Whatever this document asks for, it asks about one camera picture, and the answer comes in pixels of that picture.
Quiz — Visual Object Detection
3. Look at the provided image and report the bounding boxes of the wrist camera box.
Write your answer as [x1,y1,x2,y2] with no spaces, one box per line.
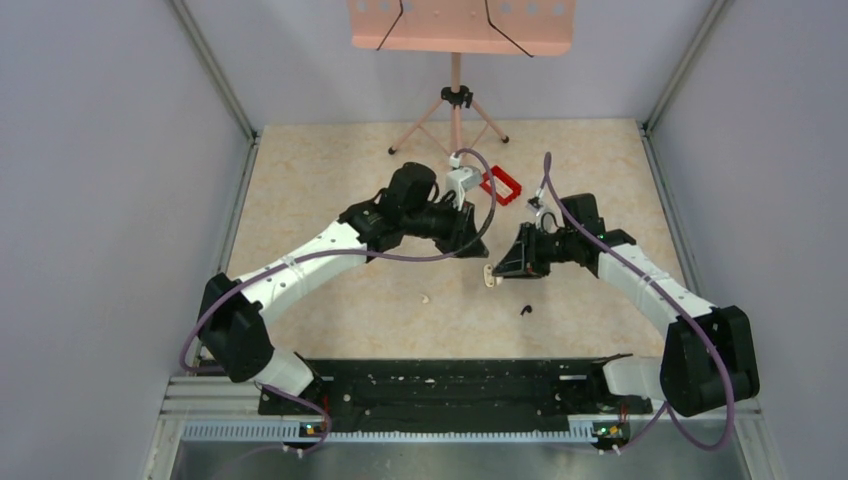
[445,154,482,211]
[527,196,548,218]

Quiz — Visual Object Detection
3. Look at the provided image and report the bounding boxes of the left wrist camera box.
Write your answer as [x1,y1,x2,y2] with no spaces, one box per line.
[445,154,482,211]

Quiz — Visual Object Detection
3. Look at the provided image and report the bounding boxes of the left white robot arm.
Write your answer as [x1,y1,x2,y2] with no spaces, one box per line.
[196,162,488,414]

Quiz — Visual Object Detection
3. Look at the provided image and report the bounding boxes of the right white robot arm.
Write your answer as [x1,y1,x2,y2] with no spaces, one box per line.
[491,193,760,417]

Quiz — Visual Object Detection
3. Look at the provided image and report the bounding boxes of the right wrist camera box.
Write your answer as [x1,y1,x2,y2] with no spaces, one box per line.
[527,196,548,218]

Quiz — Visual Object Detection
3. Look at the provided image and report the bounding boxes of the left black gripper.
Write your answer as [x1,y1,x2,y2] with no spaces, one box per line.
[402,193,488,258]

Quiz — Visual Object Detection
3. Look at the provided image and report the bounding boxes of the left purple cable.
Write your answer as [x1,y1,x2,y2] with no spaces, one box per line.
[180,148,498,458]

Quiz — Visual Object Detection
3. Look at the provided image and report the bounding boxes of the pink music stand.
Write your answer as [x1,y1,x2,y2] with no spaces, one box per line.
[346,0,577,155]

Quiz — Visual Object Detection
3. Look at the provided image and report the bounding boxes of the red plastic box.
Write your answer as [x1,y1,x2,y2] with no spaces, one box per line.
[480,165,522,206]

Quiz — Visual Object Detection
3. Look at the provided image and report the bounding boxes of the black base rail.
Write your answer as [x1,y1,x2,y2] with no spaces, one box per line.
[258,358,654,434]

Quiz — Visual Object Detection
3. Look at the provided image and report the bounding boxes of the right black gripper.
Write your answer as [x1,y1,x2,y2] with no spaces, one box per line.
[494,222,578,279]

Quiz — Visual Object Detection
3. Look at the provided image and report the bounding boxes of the beige earbud charging case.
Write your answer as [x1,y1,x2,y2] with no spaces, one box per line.
[482,264,503,288]

